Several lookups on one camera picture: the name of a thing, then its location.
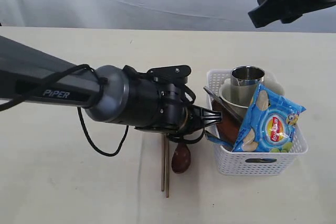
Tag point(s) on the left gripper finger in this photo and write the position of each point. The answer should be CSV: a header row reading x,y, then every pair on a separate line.
x,y
206,116
193,126

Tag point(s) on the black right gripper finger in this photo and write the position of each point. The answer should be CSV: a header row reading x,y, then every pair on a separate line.
x,y
265,14

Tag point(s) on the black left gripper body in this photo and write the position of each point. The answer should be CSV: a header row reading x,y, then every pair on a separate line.
x,y
157,106

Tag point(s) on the grey metal utensil handle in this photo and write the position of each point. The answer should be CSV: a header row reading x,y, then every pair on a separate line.
x,y
224,104

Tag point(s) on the pale green ceramic bowl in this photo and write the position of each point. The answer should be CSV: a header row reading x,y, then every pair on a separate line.
x,y
270,83

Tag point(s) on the dark wooden chopstick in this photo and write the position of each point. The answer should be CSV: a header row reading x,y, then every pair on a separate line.
x,y
167,168

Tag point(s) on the light wooden chopstick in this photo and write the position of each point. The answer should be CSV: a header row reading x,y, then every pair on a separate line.
x,y
163,162

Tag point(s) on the dark brown wooden spoon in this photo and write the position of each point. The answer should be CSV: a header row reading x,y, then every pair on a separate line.
x,y
181,159

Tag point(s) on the shiny steel cup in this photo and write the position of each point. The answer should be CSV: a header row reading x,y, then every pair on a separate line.
x,y
243,83

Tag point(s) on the blue chips bag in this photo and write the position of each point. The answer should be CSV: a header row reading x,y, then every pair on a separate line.
x,y
269,124

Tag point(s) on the black left Piper arm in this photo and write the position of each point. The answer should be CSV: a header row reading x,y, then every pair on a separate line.
x,y
30,75

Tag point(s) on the dark brown wooden plate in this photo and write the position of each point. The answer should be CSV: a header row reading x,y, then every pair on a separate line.
x,y
228,128

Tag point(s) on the white plastic perforated basket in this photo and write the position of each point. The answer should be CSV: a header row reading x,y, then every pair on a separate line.
x,y
251,164

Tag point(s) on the lower blue-grey utensil handle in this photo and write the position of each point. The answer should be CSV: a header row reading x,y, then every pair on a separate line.
x,y
214,139

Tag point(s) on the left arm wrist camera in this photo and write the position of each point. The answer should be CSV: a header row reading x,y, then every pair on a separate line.
x,y
171,74

